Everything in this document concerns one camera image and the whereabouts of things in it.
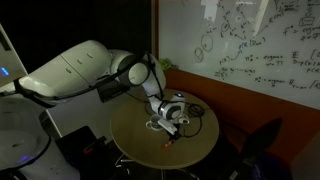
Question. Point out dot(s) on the white ceramic cup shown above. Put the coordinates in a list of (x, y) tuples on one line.
[(152, 125)]

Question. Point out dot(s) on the green crumpled object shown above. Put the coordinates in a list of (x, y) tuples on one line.
[(165, 63)]

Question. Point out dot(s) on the black chair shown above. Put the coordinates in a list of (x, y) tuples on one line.
[(263, 138)]

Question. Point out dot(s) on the black floor box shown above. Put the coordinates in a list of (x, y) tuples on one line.
[(75, 146)]

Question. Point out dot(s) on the round wooden table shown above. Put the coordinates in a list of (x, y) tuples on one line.
[(140, 146)]

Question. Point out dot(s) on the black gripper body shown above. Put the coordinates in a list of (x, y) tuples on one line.
[(173, 130)]

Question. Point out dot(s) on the dark blue bag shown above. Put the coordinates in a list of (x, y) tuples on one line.
[(270, 166)]

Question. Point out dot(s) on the whiteboard with writing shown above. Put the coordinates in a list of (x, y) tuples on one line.
[(266, 43)]

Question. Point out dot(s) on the black tablet screen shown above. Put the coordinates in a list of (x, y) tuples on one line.
[(111, 93)]

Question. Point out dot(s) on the small red item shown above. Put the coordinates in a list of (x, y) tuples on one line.
[(88, 150)]

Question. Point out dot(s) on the white panel with blue lights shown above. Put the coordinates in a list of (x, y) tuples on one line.
[(10, 63)]

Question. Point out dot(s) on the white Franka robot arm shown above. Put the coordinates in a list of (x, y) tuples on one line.
[(80, 63)]

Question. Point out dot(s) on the orange marker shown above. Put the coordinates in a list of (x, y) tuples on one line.
[(165, 145)]

